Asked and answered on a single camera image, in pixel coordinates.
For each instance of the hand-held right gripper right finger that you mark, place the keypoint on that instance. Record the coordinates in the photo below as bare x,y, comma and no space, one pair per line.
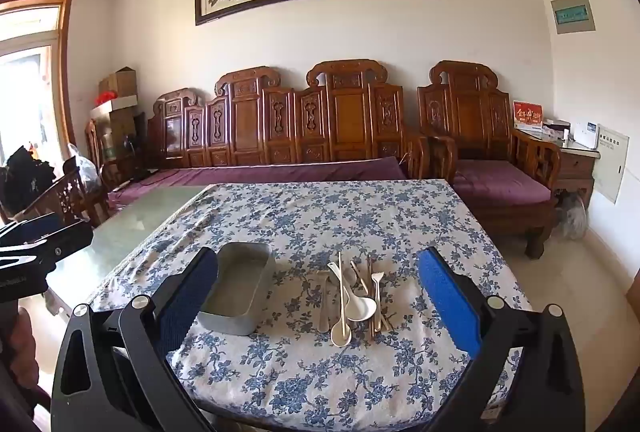
447,304

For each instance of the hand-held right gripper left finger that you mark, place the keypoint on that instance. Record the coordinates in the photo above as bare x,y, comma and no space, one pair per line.
192,297

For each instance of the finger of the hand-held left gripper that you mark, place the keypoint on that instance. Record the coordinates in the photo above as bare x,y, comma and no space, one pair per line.
70,237
30,226

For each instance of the grey metal tray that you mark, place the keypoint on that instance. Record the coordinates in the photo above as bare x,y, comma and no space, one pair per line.
240,297

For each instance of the white plastic fork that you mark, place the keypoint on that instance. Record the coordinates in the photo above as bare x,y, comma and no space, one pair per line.
377,279

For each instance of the white plastic soup spoon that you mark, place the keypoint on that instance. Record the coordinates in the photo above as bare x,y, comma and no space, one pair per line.
362,309

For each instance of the person's left hand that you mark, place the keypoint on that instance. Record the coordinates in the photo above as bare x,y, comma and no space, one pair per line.
22,342

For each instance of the wooden chair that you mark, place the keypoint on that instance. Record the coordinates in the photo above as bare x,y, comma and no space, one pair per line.
65,199

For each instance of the black cloth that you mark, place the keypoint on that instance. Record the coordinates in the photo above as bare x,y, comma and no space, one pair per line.
25,182

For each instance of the brown wooden chopstick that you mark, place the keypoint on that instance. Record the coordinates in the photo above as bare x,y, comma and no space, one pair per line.
382,319

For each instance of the clear plastic bag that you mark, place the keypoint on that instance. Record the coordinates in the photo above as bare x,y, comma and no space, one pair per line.
85,169

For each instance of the grey metal utensil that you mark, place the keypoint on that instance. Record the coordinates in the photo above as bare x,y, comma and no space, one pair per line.
324,302

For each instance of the purple armchair cushion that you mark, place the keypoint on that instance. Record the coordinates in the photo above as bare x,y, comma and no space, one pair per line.
500,182

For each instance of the white lidded box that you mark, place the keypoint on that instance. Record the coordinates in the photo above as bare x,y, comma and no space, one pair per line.
115,106

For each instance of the purple bench cushion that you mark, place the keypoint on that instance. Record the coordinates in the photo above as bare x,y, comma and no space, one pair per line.
275,171

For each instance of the blue floral tablecloth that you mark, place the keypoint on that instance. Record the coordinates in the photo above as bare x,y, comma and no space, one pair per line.
325,212

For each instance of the brown cardboard box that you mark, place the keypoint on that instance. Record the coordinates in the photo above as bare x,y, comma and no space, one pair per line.
120,81

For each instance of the wooden side table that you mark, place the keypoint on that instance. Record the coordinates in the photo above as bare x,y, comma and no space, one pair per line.
575,166

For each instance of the carved wooden armchair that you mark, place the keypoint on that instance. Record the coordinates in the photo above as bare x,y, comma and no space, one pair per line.
465,111

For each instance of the carved wooden sofa bench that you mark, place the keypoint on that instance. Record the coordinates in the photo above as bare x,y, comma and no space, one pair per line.
345,111

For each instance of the wooden door frame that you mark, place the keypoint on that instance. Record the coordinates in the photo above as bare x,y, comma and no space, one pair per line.
62,61

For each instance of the white wall panel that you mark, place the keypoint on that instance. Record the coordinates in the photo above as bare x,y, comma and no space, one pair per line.
612,161

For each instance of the grey wall box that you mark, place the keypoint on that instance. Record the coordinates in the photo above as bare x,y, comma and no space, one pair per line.
573,14

